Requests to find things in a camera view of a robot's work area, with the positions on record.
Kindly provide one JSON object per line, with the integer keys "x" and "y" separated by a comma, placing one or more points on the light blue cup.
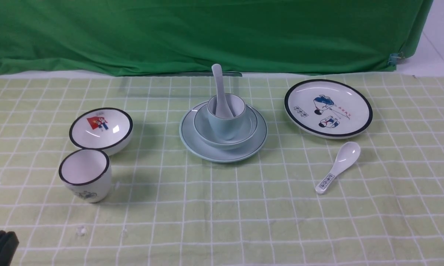
{"x": 226, "y": 128}

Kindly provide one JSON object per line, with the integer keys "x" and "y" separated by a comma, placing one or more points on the light blue spoon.
{"x": 219, "y": 92}

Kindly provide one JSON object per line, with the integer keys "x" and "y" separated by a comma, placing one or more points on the white cup with bicycle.
{"x": 87, "y": 174}

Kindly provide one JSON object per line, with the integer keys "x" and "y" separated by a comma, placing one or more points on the white bowl with picture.
{"x": 107, "y": 129}

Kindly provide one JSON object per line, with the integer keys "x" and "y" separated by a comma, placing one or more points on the green backdrop cloth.
{"x": 146, "y": 37}

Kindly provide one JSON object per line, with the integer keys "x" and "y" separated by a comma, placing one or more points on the light blue bowl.
{"x": 208, "y": 136}

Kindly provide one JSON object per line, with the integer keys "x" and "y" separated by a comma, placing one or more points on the light blue plate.
{"x": 194, "y": 143}

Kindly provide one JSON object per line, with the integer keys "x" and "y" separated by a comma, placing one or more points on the white plate with picture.
{"x": 328, "y": 109}

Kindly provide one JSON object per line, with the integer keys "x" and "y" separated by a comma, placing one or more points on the white spoon with print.
{"x": 347, "y": 155}

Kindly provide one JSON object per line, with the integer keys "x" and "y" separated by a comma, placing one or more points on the green checkered tablecloth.
{"x": 167, "y": 207}

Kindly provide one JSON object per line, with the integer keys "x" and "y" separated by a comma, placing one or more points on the blue binder clip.
{"x": 395, "y": 59}

